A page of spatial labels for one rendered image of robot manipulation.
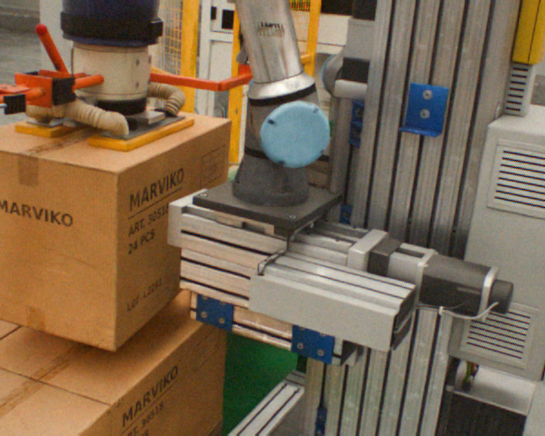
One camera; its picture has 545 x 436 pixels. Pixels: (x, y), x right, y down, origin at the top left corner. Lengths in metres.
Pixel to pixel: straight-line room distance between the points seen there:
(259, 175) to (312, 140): 0.19
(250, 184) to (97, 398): 0.61
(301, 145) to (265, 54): 0.16
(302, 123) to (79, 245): 0.57
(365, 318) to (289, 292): 0.14
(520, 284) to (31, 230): 0.98
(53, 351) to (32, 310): 0.22
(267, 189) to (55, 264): 0.49
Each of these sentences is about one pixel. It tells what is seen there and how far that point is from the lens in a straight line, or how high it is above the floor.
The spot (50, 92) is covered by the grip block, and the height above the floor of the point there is 1.20.
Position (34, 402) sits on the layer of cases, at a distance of 1.64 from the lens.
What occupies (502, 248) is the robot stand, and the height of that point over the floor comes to 1.01.
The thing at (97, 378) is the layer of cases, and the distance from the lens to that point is 1.70.
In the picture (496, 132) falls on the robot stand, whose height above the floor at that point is 1.22.
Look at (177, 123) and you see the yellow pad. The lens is 1.73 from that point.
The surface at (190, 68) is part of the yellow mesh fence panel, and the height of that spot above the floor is 1.07.
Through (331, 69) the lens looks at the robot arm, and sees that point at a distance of 1.90.
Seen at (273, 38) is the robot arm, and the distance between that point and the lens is 1.15.
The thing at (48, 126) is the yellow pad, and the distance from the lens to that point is 1.65.
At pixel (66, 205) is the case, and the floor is 0.98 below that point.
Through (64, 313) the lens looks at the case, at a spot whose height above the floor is 0.73.
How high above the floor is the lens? 1.45
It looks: 19 degrees down
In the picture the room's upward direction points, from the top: 5 degrees clockwise
